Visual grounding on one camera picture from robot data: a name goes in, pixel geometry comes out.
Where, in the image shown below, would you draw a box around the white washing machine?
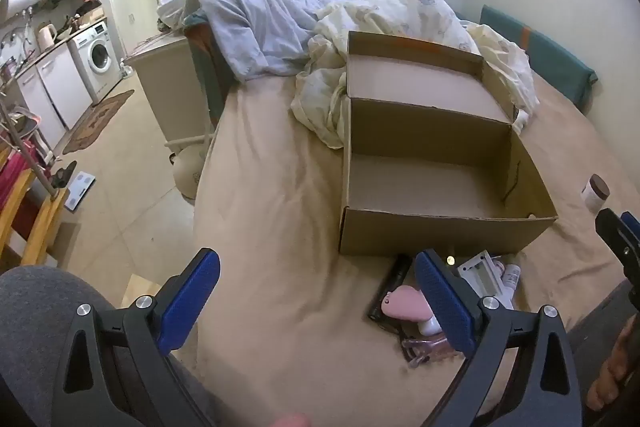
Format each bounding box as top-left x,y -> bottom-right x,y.
68,21 -> 124,104

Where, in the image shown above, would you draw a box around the beige bedside cabinet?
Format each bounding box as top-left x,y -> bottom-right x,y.
124,32 -> 222,148

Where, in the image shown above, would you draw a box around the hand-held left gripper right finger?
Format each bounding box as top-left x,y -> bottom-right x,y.
414,249 -> 584,427

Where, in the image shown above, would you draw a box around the person's grey trouser leg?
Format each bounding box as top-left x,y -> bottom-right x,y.
0,266 -> 213,427
565,279 -> 640,427

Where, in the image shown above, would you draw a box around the cream electric kettle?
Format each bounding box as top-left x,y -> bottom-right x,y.
37,22 -> 57,53

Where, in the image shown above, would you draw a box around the white kitchen cabinets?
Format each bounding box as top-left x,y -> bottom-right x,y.
16,41 -> 94,148

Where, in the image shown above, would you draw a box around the white packaged item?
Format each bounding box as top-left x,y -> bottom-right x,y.
457,251 -> 506,304

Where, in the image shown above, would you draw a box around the pink heart-shaped case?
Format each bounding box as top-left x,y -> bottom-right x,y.
381,285 -> 431,322

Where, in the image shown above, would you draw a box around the yellow wooden chair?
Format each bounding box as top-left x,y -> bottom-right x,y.
0,142 -> 69,266

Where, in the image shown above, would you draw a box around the brown floor rug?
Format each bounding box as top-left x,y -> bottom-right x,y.
62,89 -> 136,156

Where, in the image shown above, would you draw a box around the green pillow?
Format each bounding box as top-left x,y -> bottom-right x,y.
452,4 -> 599,111

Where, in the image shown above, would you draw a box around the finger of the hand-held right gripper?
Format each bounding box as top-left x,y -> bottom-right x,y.
595,208 -> 640,293

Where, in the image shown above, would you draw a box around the white bottle red label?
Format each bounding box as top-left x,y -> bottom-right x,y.
417,314 -> 442,338

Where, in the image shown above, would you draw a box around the white bathroom scale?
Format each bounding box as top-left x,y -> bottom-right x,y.
63,172 -> 96,213

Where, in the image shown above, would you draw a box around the person's right hand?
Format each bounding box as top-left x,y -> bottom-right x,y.
587,313 -> 640,413

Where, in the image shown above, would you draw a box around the white bottle grey label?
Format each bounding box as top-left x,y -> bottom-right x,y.
500,263 -> 522,304

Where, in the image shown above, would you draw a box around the cream round container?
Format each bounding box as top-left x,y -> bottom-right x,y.
171,147 -> 207,204

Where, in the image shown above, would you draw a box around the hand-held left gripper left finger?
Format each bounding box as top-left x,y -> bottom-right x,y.
52,248 -> 221,427

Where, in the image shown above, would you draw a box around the red cloth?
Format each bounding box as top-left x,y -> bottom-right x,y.
0,151 -> 32,210

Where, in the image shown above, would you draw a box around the black rectangular device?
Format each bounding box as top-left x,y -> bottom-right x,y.
369,254 -> 417,323

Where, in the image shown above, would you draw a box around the brown-lidded jar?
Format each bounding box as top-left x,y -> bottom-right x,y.
581,174 -> 611,214

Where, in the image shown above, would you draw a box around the person's left hand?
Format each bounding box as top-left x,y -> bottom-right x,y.
271,413 -> 312,427

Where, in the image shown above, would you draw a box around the cardboard box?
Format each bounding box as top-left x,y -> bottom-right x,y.
337,30 -> 559,257

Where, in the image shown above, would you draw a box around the cream printed blanket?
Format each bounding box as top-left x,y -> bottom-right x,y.
291,0 -> 541,151

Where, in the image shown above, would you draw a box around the flat cardboard piece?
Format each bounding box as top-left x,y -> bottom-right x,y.
122,274 -> 162,309

